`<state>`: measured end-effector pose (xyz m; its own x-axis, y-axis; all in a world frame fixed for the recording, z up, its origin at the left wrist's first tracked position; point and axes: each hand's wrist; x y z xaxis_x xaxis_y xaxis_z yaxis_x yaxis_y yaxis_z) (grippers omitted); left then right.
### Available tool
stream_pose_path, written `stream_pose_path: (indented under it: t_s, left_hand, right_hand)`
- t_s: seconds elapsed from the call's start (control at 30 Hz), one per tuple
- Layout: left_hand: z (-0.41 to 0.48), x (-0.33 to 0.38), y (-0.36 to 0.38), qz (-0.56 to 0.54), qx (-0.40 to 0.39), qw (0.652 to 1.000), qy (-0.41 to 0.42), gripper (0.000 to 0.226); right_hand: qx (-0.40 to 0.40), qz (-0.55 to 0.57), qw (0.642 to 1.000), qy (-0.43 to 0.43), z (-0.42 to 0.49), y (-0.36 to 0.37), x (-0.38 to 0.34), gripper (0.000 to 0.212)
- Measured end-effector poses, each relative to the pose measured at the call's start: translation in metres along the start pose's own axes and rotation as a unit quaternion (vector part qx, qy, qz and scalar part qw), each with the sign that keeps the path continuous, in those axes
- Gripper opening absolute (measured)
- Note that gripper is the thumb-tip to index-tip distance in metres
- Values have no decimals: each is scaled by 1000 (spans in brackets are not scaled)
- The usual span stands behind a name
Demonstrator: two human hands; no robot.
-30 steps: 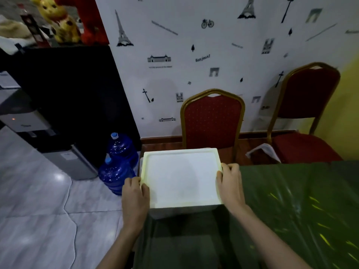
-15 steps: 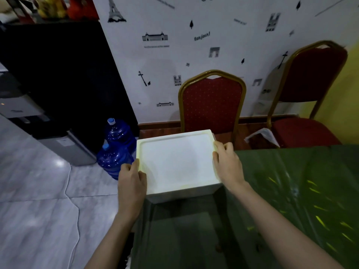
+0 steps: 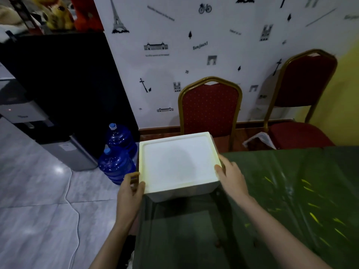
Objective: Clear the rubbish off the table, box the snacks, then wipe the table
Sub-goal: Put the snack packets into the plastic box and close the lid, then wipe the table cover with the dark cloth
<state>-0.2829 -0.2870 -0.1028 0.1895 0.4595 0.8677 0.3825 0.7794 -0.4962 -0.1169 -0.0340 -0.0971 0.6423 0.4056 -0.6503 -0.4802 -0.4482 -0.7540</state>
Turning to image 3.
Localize beige fluffy item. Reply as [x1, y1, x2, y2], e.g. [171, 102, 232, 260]
[0, 5, 28, 42]

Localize dark printed box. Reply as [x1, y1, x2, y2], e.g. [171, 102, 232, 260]
[9, 0, 44, 35]

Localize white storage box lid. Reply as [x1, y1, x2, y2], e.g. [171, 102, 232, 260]
[139, 132, 222, 194]

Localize person's left forearm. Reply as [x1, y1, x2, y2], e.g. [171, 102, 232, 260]
[89, 218, 135, 269]

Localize red gold-framed chair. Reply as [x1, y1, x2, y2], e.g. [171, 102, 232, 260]
[178, 76, 243, 153]
[263, 49, 338, 150]

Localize blue water jug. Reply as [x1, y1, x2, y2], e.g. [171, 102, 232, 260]
[97, 147, 137, 185]
[106, 123, 138, 157]

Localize person's left hand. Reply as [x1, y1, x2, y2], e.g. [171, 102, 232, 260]
[116, 172, 146, 225]

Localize clear plastic storage box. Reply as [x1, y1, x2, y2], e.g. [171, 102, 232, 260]
[144, 180, 225, 204]

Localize grey water dispenser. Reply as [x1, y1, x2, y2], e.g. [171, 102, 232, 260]
[0, 78, 99, 172]

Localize red plush toy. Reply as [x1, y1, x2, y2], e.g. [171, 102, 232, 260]
[69, 0, 104, 33]

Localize black cabinet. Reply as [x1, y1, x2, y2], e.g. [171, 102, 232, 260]
[0, 32, 140, 160]

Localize yellow plush toy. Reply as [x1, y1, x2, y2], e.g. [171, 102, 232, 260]
[29, 0, 75, 31]

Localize person's right forearm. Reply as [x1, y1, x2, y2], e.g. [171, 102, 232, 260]
[238, 194, 333, 269]

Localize long white cable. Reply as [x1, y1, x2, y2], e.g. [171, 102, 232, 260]
[64, 169, 80, 269]

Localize white plastic bag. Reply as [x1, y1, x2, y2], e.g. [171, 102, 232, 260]
[242, 132, 277, 150]

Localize person's right hand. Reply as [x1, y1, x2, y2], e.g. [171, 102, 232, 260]
[214, 154, 251, 205]

